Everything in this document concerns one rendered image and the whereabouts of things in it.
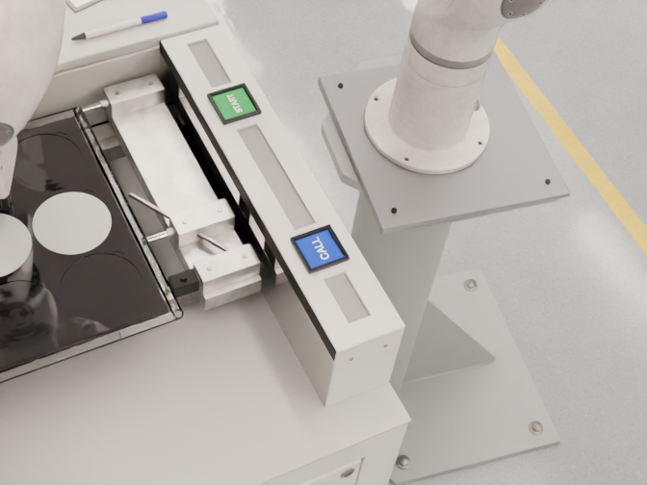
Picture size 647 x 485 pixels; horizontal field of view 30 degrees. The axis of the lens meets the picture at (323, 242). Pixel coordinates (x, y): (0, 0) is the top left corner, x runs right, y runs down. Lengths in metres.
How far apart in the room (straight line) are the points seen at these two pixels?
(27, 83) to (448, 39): 0.58
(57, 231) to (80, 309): 0.12
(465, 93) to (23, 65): 0.67
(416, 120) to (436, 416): 0.90
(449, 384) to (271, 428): 1.05
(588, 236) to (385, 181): 1.17
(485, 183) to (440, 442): 0.82
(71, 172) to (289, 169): 0.29
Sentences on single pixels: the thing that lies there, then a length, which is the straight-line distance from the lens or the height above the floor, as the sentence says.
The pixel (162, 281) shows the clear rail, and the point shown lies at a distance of 1.54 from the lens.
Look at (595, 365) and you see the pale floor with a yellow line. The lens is 2.66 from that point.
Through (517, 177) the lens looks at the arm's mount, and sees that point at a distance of 1.80.
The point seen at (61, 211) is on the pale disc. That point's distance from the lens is 1.61.
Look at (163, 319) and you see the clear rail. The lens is 1.51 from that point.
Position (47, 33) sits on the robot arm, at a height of 1.26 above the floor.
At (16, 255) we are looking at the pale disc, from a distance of 1.58.
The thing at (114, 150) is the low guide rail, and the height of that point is 0.84.
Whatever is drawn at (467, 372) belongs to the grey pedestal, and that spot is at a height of 0.01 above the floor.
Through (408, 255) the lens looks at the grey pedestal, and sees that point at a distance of 1.96.
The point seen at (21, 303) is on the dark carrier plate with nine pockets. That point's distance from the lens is 1.54.
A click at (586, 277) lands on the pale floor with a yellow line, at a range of 2.78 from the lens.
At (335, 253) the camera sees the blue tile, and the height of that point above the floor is 0.96.
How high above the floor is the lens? 2.18
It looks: 54 degrees down
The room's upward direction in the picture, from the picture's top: 10 degrees clockwise
